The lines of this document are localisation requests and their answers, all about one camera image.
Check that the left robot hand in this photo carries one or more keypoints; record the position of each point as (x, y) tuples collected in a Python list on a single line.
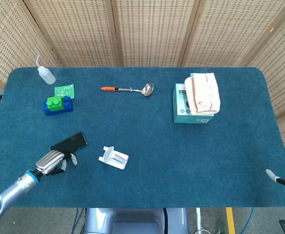
[(49, 162)]

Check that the green plastic toy brick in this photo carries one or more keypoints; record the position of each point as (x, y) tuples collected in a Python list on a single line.
[(54, 102)]

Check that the bamboo folding screen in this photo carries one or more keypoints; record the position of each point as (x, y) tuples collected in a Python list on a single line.
[(152, 31)]

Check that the pink and white packet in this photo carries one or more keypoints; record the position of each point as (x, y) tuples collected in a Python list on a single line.
[(206, 91)]

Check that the teal cardboard box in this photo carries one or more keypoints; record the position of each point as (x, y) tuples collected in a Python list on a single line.
[(181, 109)]

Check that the blue table mat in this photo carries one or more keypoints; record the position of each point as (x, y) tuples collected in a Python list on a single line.
[(157, 158)]

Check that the blue building block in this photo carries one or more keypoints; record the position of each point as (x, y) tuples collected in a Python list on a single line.
[(68, 105)]

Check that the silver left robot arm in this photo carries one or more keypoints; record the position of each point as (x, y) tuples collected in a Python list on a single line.
[(15, 190)]

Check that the white phone stand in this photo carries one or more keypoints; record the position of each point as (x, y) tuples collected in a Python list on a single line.
[(114, 158)]

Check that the clear plastic squeeze bottle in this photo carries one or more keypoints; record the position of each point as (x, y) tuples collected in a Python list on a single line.
[(47, 76)]

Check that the black smartphone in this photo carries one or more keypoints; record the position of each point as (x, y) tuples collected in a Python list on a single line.
[(70, 142)]

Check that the green printed card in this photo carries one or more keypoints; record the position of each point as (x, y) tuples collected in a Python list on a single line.
[(65, 90)]

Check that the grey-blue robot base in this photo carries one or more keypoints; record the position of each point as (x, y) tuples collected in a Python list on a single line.
[(135, 220)]

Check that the folded white pink towel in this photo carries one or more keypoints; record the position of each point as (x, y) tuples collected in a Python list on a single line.
[(190, 92)]

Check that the metal table leg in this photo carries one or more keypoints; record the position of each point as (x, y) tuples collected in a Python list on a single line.
[(199, 219)]

